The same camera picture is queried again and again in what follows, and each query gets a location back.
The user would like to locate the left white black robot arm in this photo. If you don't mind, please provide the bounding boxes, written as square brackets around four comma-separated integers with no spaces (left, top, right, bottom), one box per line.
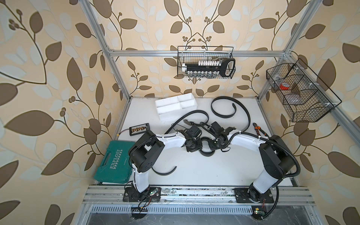
[128,125,202,194]

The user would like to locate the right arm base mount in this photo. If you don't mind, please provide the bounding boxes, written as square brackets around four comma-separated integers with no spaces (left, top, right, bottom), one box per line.
[233,187,275,203]

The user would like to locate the right wire basket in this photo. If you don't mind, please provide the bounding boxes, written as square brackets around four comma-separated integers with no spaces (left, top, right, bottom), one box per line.
[266,59,342,122]

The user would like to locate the green plastic tool case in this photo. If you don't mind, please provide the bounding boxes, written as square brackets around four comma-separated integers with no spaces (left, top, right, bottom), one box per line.
[93,140,135,184]

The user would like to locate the black belt front loop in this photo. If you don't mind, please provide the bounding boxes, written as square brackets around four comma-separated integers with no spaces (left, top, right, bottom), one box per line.
[198,137,216,157]

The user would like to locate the back wire basket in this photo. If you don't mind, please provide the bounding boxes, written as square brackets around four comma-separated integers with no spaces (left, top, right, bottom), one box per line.
[177,46,236,79]

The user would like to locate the black socket set rail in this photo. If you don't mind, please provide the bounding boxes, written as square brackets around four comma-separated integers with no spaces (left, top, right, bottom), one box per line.
[181,58,236,79]

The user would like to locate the black bit holder box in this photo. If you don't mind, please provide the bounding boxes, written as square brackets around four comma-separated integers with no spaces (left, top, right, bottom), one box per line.
[129,123,150,137]

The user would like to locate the red item in basket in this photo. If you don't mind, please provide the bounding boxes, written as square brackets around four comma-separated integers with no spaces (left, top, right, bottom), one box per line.
[279,82,290,91]

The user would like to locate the aluminium front rail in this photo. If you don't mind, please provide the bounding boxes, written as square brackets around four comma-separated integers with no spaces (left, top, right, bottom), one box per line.
[82,185,316,206]

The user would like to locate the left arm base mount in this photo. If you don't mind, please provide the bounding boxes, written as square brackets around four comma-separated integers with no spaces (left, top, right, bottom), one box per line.
[123,187,162,203]

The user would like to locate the wire basket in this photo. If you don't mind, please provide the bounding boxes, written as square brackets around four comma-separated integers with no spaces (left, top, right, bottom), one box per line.
[177,46,236,79]
[266,59,342,122]

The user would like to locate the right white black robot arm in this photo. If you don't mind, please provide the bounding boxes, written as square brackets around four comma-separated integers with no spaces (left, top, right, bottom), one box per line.
[201,122,301,195]

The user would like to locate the black belt back right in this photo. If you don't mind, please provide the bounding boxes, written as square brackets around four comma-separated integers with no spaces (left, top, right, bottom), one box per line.
[211,96,251,132]

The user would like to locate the white divided storage tray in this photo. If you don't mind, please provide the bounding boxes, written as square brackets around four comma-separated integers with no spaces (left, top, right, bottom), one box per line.
[155,93,197,122]

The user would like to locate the orange black pliers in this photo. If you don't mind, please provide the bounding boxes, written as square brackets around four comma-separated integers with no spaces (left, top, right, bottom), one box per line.
[253,122,269,139]

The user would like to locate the black belt long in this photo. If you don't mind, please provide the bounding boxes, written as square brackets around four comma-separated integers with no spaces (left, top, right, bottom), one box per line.
[152,110,210,176]

